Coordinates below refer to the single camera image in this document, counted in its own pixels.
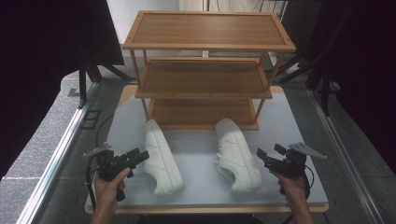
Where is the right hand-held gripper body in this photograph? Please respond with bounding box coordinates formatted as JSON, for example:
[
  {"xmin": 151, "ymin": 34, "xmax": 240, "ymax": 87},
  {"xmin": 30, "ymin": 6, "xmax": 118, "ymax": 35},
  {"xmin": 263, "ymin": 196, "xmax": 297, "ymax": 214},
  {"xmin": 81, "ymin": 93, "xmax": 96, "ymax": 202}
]
[{"xmin": 264, "ymin": 142, "xmax": 329, "ymax": 197}]

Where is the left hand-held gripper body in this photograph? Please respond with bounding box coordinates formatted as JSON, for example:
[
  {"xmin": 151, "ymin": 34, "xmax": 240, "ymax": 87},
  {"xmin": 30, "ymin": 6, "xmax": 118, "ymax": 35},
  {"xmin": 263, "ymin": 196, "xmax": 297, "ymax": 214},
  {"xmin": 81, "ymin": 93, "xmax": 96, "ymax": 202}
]
[{"xmin": 82, "ymin": 142, "xmax": 140, "ymax": 203}]

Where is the white sneaker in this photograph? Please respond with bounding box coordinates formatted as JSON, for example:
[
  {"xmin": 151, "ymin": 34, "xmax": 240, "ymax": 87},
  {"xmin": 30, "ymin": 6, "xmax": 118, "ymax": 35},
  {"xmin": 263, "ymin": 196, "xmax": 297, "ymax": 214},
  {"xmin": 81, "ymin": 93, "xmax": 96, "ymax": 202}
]
[
  {"xmin": 142, "ymin": 119, "xmax": 186, "ymax": 197},
  {"xmin": 215, "ymin": 118, "xmax": 263, "ymax": 194}
]

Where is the wooden three-tier shoe rack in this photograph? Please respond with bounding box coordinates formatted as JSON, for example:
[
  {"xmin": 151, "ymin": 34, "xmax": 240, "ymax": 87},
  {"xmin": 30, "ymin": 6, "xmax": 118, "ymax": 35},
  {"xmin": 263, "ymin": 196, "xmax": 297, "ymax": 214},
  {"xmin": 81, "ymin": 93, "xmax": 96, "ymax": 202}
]
[{"xmin": 120, "ymin": 9, "xmax": 297, "ymax": 132}]

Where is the person's left hand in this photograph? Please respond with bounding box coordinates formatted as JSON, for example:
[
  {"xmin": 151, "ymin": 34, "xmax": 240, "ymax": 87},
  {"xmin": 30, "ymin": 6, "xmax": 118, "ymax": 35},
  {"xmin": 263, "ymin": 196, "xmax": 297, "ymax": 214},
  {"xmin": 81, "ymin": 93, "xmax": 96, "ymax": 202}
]
[{"xmin": 92, "ymin": 167, "xmax": 133, "ymax": 217}]

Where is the person's right hand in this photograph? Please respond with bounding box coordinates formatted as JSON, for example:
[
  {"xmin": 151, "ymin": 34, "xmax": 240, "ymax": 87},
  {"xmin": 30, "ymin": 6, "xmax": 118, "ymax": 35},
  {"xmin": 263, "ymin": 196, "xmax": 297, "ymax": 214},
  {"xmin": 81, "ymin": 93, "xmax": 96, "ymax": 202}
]
[{"xmin": 271, "ymin": 171, "xmax": 309, "ymax": 209}]

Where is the light grey table mat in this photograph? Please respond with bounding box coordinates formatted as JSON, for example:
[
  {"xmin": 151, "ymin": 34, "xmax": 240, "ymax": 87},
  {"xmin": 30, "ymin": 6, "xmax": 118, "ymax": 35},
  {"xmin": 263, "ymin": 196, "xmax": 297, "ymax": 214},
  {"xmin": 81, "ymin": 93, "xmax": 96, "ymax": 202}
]
[{"xmin": 85, "ymin": 91, "xmax": 330, "ymax": 208}]

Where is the black metal stand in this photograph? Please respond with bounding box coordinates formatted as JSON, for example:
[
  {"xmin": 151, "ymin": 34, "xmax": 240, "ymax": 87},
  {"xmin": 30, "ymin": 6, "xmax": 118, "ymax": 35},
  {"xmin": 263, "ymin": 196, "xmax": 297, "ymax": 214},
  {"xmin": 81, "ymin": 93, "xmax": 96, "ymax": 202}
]
[
  {"xmin": 78, "ymin": 46, "xmax": 137, "ymax": 110},
  {"xmin": 276, "ymin": 46, "xmax": 332, "ymax": 117}
]

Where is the black curtain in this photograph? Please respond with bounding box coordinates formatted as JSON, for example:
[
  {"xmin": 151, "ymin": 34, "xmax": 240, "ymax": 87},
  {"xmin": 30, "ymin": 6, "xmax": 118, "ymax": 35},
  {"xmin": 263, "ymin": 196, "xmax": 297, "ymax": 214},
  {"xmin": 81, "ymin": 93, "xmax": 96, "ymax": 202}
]
[
  {"xmin": 0, "ymin": 0, "xmax": 125, "ymax": 181},
  {"xmin": 279, "ymin": 0, "xmax": 396, "ymax": 175}
]

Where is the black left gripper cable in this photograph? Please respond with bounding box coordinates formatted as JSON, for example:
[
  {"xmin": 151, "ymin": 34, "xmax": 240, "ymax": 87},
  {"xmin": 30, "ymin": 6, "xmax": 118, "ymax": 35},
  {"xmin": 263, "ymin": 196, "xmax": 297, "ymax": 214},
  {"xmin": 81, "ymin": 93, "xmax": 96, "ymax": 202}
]
[{"xmin": 84, "ymin": 154, "xmax": 99, "ymax": 210}]

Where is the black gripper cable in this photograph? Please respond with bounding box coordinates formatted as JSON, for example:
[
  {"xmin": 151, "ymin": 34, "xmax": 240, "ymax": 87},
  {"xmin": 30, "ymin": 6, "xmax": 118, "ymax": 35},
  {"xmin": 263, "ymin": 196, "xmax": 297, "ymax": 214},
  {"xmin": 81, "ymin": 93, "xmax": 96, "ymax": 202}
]
[
  {"xmin": 84, "ymin": 154, "xmax": 99, "ymax": 210},
  {"xmin": 304, "ymin": 164, "xmax": 315, "ymax": 201}
]

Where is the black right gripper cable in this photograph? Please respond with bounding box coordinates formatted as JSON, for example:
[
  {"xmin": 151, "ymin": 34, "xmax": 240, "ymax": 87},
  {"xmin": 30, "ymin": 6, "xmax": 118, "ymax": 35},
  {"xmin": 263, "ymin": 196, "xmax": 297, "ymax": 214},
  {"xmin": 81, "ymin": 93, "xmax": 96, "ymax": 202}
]
[{"xmin": 304, "ymin": 164, "xmax": 315, "ymax": 201}]

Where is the thin black floor cable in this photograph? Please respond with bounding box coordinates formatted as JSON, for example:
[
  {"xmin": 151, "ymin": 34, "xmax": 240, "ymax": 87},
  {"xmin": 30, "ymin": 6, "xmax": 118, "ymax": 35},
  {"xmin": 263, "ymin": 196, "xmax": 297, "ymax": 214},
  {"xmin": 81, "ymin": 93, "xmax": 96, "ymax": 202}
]
[{"xmin": 94, "ymin": 113, "xmax": 116, "ymax": 148}]

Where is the aluminium frame rail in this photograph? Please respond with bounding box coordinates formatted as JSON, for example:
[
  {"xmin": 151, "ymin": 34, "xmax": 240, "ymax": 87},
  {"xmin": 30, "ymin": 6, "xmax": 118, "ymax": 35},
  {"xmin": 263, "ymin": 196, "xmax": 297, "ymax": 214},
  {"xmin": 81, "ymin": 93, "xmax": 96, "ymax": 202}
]
[
  {"xmin": 306, "ymin": 89, "xmax": 380, "ymax": 224},
  {"xmin": 15, "ymin": 81, "xmax": 101, "ymax": 224}
]

